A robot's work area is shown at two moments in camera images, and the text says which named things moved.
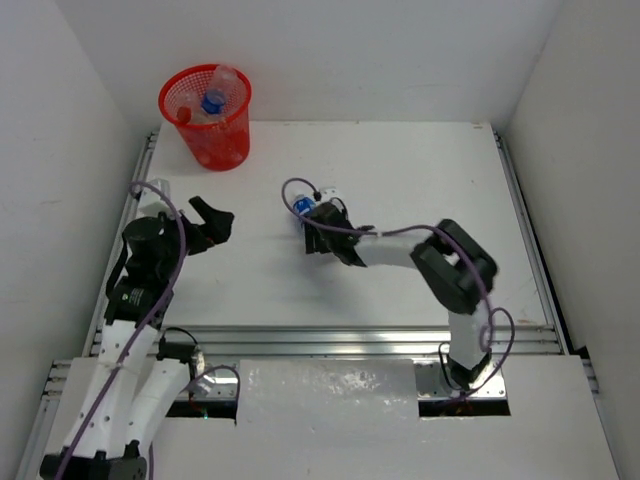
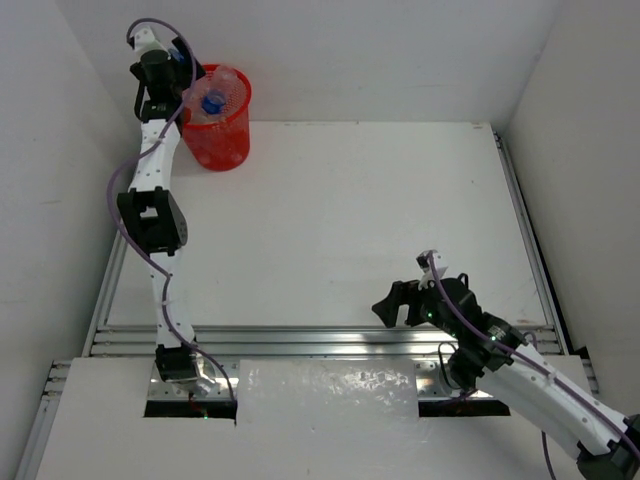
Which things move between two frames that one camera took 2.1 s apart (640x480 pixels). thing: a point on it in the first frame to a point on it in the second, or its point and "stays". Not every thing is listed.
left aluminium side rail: [93, 343] stays
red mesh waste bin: [210, 105] stays
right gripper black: [313, 241] to [402, 292]
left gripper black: [198, 234] to [181, 60]
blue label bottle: [304, 205] to [211, 96]
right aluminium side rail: [530, 242] stays
